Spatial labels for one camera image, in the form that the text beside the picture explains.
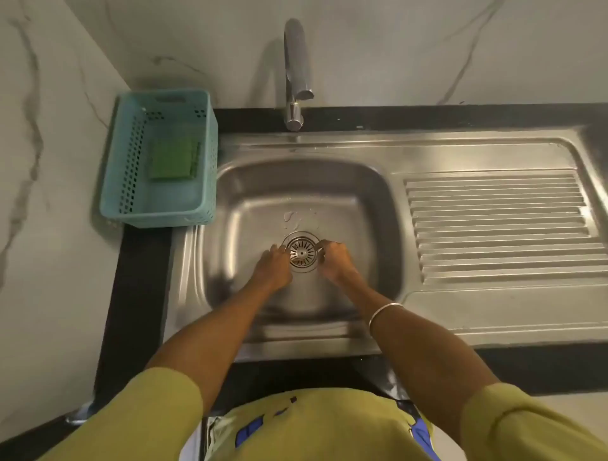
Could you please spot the person's left hand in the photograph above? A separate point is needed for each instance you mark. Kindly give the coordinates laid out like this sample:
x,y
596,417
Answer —
x,y
271,273

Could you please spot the person's right hand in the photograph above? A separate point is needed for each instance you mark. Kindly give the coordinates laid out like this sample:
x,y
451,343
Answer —
x,y
338,266

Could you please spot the person's right fingers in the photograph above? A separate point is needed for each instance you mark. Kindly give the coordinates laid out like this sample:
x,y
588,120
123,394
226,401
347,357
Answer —
x,y
325,249

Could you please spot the person's left fingers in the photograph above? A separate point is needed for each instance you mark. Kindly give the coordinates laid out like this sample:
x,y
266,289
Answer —
x,y
281,252

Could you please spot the round metal sink strainer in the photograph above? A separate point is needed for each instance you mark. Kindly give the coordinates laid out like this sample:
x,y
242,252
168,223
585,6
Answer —
x,y
302,251

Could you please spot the person's left forearm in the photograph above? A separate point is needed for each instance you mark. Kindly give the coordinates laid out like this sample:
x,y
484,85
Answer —
x,y
209,332

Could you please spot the person's right forearm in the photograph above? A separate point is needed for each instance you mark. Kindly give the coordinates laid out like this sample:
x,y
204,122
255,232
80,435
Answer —
x,y
418,346

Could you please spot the stainless steel sink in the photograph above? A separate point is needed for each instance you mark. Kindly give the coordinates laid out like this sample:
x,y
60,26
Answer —
x,y
394,237

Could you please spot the silver bangle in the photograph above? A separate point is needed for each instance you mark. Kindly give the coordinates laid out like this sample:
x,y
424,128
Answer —
x,y
384,313

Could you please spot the green scrub sponge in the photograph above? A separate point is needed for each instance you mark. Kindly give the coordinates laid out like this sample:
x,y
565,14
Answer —
x,y
173,159

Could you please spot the teal plastic basket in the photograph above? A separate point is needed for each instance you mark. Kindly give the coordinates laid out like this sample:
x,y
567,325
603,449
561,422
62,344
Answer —
x,y
161,159

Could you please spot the yellow-green printed shirt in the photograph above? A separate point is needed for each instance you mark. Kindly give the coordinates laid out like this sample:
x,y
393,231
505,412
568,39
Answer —
x,y
323,422

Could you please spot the chrome faucet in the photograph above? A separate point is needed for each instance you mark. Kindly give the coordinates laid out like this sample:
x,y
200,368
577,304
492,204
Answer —
x,y
297,76

